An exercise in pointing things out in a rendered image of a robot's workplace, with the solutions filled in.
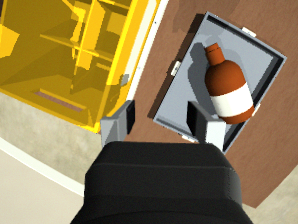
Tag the brown glass bottle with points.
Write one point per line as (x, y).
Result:
(227, 87)

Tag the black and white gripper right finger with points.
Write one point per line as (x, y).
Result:
(202, 125)

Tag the light grey rectangular tray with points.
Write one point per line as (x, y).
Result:
(259, 62)

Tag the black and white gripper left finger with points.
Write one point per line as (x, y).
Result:
(117, 126)

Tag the yellow plastic crate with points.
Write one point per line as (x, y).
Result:
(32, 58)

